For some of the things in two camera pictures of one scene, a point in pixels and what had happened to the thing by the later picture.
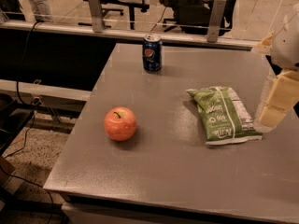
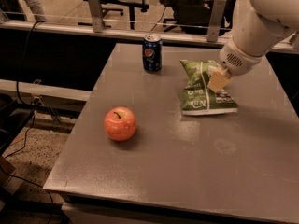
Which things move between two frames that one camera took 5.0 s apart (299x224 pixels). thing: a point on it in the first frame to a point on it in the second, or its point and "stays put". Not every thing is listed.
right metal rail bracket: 215,24 stays put
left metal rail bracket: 95,11 stays put
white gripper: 288,49 to 235,61
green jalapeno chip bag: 223,118 to 197,97
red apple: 120,123 stays put
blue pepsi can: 152,53 stays put
